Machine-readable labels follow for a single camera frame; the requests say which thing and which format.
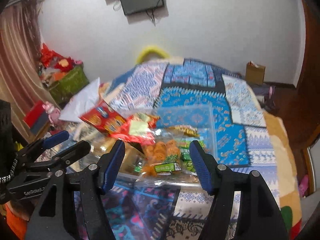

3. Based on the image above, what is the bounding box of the red noodle snack bag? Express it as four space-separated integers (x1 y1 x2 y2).
79 100 126 138

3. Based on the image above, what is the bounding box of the green snack packet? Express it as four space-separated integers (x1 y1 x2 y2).
178 141 204 176

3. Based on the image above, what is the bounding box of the red box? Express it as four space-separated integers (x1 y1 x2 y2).
23 100 49 128

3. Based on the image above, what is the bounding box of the pink plush toy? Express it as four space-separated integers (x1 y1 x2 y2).
42 101 62 126

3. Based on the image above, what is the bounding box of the white red snack bag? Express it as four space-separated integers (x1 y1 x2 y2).
167 125 200 138

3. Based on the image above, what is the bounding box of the orange puffs clear bag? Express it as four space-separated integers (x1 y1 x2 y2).
140 139 182 177

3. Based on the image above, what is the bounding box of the clear plastic storage box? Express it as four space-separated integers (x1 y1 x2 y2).
89 103 218 188

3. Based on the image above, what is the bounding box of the white pillow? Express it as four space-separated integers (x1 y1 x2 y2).
59 78 100 123

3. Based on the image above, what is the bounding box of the red yellow snack bag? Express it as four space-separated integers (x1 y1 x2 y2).
110 112 160 145

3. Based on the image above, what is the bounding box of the green storage box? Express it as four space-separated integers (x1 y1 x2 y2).
48 65 89 105

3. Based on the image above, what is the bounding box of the striped beige curtain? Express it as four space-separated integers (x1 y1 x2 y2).
1 0 56 142

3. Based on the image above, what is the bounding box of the patchwork patterned bedspread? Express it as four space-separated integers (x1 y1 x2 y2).
24 57 303 240

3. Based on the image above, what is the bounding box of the brown paper bag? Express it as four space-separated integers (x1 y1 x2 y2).
245 61 266 85

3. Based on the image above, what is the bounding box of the yellow plush ring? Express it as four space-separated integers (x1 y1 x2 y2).
135 45 171 65

